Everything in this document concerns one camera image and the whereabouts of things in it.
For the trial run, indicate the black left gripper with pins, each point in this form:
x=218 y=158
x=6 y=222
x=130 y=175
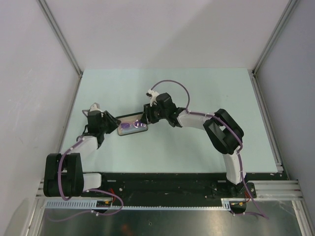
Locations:
x=114 y=122

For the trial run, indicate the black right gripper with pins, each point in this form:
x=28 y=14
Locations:
x=147 y=114

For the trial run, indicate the pink transparent sunglasses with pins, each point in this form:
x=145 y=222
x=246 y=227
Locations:
x=136 y=124

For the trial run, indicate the dark green glasses case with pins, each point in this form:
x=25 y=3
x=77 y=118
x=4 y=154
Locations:
x=130 y=118

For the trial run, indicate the light blue cleaning cloth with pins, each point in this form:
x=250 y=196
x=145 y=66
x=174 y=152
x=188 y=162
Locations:
x=129 y=132

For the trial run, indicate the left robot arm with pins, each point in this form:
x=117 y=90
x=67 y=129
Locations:
x=64 y=176

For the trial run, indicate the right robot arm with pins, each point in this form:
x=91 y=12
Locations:
x=224 y=133

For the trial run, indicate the front aluminium crossbar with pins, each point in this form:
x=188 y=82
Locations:
x=276 y=189

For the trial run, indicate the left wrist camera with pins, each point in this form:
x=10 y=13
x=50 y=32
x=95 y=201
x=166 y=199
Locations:
x=95 y=107

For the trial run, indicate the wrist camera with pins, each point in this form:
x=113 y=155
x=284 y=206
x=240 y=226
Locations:
x=95 y=107
x=152 y=94

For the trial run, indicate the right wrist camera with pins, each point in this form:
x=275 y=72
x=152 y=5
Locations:
x=152 y=94

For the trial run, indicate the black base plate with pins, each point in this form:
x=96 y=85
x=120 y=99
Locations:
x=107 y=177

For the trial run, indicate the left aluminium frame post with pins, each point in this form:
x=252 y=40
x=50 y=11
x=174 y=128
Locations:
x=48 y=14

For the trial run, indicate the aluminium frame post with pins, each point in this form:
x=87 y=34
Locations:
x=278 y=29
x=48 y=14

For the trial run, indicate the aluminium rail right edge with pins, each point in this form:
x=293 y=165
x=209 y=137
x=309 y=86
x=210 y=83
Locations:
x=267 y=122

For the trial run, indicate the right aluminium frame post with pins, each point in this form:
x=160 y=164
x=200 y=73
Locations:
x=278 y=29

